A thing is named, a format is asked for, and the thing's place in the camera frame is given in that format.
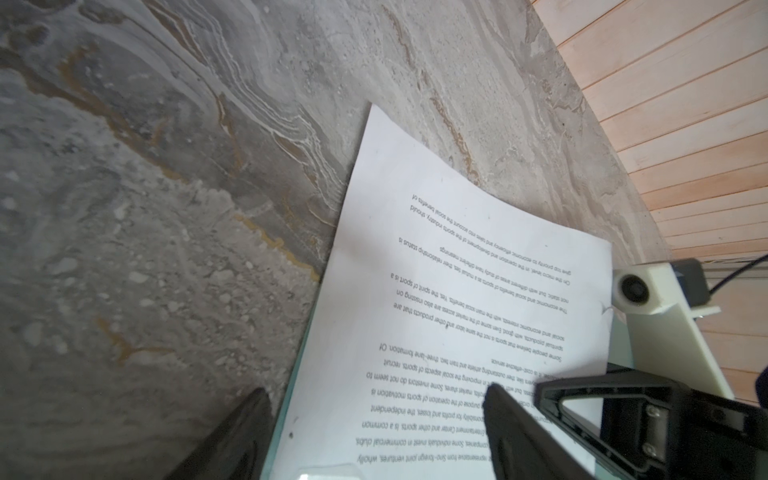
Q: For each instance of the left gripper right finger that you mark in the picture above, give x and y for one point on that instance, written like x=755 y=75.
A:
x=521 y=449

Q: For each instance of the printed paper sheet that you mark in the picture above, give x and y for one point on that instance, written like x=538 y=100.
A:
x=433 y=291

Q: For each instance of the teal paper folder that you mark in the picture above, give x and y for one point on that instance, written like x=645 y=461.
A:
x=394 y=395

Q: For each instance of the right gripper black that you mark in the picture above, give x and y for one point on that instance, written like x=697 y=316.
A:
x=653 y=427

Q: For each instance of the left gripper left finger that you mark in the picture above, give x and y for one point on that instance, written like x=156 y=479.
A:
x=236 y=448

